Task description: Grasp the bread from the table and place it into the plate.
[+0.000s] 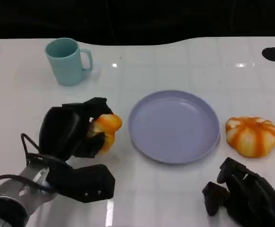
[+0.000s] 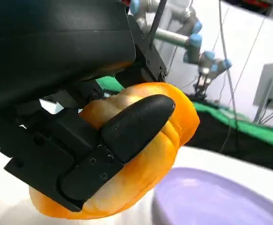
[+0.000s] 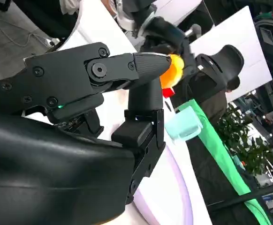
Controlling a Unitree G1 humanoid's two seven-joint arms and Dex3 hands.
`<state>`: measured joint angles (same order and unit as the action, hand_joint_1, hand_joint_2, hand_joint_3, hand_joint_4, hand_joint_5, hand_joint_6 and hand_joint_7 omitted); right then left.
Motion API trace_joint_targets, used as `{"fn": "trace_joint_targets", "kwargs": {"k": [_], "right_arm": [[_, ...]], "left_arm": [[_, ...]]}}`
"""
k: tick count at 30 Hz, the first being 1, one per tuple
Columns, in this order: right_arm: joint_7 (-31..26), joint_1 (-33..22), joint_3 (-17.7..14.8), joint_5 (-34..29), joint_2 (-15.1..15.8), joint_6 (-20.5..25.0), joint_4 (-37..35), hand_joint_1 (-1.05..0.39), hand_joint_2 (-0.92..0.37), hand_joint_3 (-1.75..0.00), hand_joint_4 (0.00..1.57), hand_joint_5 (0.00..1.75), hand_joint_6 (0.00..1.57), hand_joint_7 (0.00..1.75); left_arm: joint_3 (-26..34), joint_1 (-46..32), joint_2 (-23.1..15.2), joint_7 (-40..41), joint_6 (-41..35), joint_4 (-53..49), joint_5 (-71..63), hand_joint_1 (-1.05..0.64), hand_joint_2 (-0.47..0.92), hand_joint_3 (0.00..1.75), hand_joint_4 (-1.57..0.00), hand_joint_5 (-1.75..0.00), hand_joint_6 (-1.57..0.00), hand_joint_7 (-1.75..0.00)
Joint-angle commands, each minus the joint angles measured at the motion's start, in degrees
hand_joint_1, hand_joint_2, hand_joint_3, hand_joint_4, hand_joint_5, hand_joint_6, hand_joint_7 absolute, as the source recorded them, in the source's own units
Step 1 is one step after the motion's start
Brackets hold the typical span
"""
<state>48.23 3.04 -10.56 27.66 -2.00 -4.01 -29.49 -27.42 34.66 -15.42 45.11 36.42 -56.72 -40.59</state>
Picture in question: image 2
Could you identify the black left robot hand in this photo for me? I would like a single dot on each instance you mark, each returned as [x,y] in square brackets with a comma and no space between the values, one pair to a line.
[56,58]

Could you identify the orange white toy bread roll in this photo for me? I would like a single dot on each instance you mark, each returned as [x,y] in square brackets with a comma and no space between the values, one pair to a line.
[176,131]

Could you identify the green cloth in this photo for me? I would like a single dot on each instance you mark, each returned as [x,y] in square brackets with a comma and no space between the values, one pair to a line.
[256,132]

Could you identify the lilac plate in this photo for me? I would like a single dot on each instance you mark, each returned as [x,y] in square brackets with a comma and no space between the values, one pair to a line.
[216,199]

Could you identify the grey monitor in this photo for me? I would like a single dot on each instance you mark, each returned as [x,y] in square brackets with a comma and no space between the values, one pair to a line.
[271,84]

